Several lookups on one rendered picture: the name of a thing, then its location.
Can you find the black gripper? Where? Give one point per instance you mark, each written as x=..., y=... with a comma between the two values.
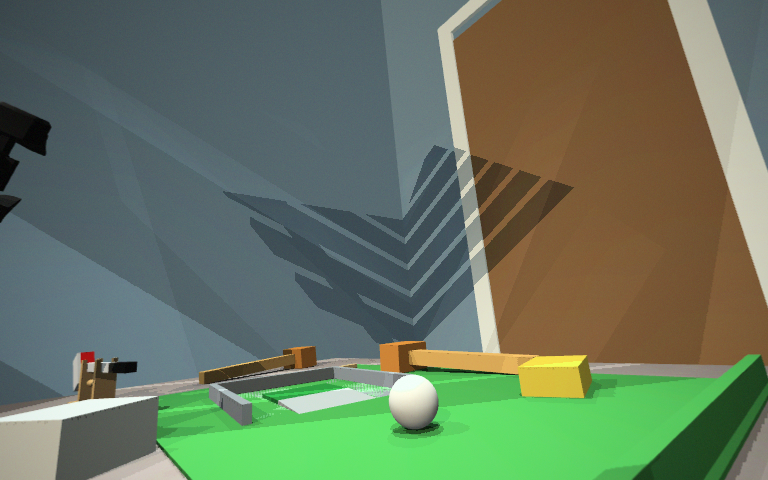
x=28, y=130

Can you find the yellow rectangular block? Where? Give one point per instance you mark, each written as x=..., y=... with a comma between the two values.
x=555, y=376

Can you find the white golf ball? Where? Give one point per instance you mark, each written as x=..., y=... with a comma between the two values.
x=413, y=402

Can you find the green flat mat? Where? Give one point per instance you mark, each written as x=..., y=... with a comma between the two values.
x=484, y=429

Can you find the red putter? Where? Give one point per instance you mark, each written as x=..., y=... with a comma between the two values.
x=107, y=367

